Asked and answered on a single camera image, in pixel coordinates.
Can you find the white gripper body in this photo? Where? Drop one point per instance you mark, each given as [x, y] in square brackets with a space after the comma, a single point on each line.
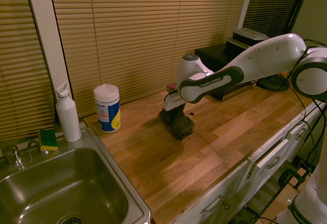
[172, 102]

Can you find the dark green cloth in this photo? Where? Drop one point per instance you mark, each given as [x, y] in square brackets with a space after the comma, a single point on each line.
[180, 124]

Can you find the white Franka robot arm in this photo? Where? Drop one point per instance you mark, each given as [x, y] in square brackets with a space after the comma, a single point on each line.
[258, 57]

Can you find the red knob on wrist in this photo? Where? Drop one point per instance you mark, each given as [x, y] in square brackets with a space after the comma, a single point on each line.
[170, 86]

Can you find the black microwave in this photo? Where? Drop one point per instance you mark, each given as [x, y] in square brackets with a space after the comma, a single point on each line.
[214, 57]

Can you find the white wipes canister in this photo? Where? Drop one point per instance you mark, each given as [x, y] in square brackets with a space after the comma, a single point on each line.
[107, 111]

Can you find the wide beige window blind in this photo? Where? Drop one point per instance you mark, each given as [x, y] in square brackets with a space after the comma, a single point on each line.
[143, 37]

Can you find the black lidded food container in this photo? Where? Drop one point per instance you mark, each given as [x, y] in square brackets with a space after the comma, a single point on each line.
[246, 34]
[236, 45]

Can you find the white water bottle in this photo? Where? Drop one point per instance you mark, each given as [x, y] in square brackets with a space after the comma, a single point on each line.
[67, 116]

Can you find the white kitchen cabinet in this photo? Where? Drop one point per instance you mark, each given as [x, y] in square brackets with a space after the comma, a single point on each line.
[265, 173]

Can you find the green and yellow sponge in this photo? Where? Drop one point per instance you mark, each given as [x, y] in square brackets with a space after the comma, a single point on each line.
[48, 139]

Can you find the stainless steel sink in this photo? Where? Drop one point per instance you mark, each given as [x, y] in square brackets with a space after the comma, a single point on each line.
[64, 183]

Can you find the dark shaded window blind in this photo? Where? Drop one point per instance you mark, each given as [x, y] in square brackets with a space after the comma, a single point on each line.
[270, 9]

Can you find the black clamp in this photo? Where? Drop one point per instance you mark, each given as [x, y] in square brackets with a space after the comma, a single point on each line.
[291, 176]

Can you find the small metal sink loop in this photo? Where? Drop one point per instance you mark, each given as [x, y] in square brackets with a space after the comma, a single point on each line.
[32, 143]

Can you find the narrow beige window blind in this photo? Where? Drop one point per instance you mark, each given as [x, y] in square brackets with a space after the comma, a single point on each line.
[20, 68]

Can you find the black camera stand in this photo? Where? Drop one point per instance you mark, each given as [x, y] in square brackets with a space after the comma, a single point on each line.
[273, 83]

